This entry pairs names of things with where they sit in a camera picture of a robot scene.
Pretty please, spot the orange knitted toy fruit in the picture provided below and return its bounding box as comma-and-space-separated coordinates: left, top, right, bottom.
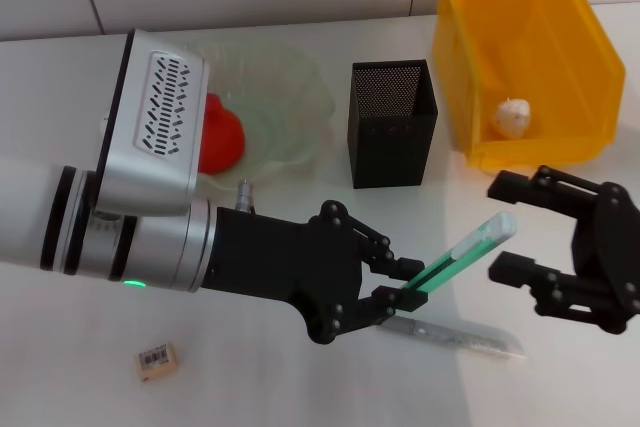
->
197, 91, 247, 176

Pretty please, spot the black mesh pen holder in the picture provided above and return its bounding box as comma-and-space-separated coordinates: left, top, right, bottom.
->
346, 59, 440, 190

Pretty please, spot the beige eraser with barcode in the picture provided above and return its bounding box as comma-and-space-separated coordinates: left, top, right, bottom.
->
134, 340, 180, 382

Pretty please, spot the green white utility knife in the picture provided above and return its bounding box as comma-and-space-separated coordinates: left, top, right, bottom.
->
399, 210, 519, 296

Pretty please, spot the clear pen grey cap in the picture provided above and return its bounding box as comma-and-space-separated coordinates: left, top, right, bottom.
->
382, 315, 527, 361

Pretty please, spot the left gripper silver plug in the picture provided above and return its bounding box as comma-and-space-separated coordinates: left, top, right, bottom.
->
235, 178, 257, 213

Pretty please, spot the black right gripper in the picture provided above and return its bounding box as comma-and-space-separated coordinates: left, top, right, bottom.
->
487, 165, 640, 336

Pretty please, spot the clear wavy fruit plate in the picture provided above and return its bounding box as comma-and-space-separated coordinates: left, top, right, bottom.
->
187, 41, 337, 193

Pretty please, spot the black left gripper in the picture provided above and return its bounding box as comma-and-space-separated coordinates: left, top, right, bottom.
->
202, 199, 432, 346

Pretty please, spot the white paper ball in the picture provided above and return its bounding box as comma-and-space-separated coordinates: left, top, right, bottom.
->
494, 95, 532, 138

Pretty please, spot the yellow plastic storage bin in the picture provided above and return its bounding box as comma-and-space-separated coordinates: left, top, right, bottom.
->
432, 0, 627, 169

